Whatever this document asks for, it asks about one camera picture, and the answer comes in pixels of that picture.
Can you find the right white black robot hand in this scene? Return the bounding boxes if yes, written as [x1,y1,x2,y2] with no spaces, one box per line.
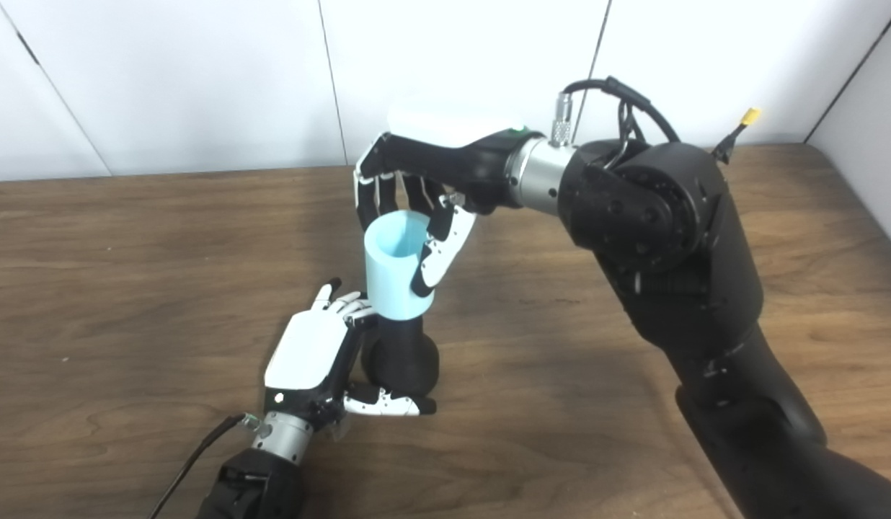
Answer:
[353,101,544,298]

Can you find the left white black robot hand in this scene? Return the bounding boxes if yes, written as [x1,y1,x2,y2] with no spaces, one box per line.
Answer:
[263,278,438,435]

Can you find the black flared nozzle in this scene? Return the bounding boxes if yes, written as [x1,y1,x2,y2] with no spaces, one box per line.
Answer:
[361,314,440,397]

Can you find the light blue cylinder cup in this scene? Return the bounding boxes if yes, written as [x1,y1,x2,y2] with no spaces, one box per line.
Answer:
[364,211,435,321]

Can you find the yellow connector plug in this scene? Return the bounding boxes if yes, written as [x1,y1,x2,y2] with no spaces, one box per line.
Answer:
[712,107,762,163]

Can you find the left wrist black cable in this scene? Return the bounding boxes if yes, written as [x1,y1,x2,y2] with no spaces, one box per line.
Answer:
[146,413,263,519]

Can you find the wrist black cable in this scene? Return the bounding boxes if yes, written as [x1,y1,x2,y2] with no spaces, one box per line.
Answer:
[146,413,263,519]
[550,76,681,148]

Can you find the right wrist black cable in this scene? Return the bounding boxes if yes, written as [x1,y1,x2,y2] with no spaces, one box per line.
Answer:
[550,76,681,148]

